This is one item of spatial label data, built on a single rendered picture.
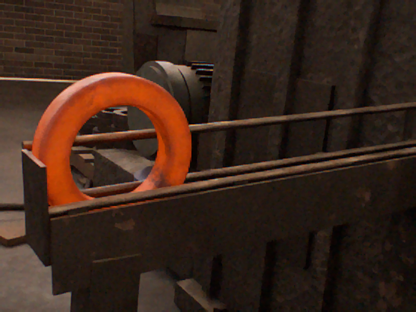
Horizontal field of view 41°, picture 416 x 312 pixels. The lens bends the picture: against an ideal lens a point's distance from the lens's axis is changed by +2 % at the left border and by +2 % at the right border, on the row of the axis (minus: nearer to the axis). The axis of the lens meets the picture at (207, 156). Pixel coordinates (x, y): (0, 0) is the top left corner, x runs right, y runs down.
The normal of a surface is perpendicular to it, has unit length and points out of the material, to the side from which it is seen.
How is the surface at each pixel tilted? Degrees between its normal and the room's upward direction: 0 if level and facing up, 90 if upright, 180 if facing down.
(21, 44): 90
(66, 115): 90
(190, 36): 90
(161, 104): 90
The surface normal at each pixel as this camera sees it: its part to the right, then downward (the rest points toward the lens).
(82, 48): 0.53, 0.24
